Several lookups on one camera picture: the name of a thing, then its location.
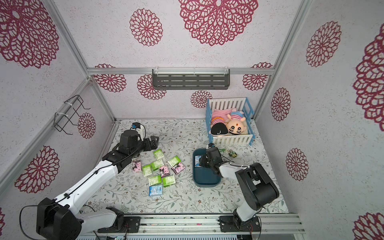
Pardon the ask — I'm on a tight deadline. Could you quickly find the green tissue pack top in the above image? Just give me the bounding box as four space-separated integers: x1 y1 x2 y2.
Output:
153 149 165 160

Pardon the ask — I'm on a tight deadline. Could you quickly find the blue tissue pack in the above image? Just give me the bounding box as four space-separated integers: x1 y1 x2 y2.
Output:
195 156 202 168
149 185 163 197

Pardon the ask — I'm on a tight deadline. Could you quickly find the pink kuromi pack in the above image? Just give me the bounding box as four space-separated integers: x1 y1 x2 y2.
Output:
172 162 186 175
159 165 171 178

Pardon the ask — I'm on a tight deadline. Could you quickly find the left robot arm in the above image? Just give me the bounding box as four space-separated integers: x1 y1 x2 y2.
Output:
36 130 159 240

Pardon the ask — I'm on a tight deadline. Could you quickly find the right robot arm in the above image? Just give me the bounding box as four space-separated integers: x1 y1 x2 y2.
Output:
200 144 280 228

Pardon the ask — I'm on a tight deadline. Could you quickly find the teal storage box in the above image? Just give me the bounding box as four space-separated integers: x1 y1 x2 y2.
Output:
192 148 221 188

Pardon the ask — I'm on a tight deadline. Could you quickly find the pink tissue pack left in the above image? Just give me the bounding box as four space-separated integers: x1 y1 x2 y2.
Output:
132 161 142 173

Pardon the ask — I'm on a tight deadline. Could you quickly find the pink plush doll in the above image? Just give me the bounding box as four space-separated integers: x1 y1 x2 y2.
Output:
210 108 237 136

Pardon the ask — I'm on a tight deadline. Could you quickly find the blue tissue pack bottom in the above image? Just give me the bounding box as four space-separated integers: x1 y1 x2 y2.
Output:
149 185 163 197

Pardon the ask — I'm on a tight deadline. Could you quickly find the blue white toy crib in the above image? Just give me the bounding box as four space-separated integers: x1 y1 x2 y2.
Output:
206 98 255 147

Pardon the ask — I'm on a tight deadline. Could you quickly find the green carabiner keychain figure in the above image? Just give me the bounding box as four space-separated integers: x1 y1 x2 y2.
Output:
219 148 238 158

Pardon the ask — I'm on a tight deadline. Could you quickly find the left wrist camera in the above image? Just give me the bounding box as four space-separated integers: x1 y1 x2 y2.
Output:
131 122 146 140

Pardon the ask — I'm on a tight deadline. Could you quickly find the grey wall shelf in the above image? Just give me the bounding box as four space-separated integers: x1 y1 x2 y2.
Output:
152 69 231 91

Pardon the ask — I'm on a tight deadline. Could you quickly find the black wire wall rack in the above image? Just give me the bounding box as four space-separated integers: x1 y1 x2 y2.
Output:
53 95 90 136

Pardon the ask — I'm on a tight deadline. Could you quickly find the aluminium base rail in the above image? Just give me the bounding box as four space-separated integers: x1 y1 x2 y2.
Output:
74 213 307 236

